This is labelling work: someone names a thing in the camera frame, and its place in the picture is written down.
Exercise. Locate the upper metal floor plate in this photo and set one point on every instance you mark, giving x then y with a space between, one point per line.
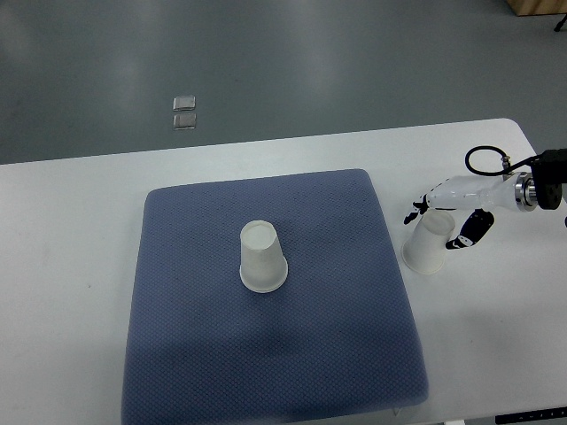
184 103

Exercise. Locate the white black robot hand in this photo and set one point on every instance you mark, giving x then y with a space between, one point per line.
478 194

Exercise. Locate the black table control panel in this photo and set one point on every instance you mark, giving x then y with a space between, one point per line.
538 415

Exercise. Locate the wooden box corner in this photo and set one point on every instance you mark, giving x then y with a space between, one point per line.
523 8

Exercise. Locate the white paper cup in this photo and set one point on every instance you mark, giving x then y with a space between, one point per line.
424 252
263 266

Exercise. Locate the black tripod leg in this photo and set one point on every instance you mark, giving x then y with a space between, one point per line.
560 24

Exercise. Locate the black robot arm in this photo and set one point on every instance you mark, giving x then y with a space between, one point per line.
543 186

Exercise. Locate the blue fabric cushion mat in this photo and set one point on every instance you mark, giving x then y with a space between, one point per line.
338 337

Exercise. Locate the white paper cup on mat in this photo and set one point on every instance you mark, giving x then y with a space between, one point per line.
263 266

